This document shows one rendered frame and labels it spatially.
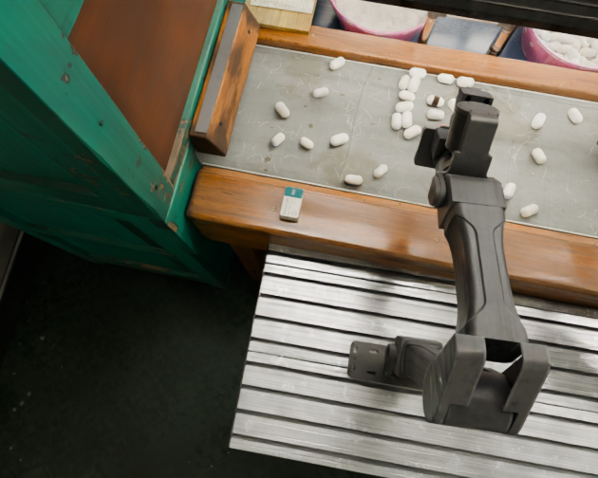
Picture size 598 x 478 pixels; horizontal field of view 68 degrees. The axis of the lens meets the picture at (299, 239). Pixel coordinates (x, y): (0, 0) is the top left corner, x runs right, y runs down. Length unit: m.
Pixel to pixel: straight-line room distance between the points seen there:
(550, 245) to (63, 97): 0.82
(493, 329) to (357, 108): 0.61
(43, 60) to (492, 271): 0.49
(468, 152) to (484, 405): 0.31
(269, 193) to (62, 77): 0.47
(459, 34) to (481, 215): 0.71
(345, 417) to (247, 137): 0.59
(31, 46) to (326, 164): 0.59
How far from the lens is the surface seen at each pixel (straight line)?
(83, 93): 0.53
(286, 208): 0.83
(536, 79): 1.09
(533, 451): 1.01
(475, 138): 0.63
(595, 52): 1.23
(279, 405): 0.90
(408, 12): 1.16
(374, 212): 0.86
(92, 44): 0.57
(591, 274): 0.98
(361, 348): 0.90
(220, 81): 0.87
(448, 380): 0.49
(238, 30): 0.94
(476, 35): 1.23
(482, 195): 0.60
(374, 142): 0.94
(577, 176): 1.06
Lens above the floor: 1.57
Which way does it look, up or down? 75 degrees down
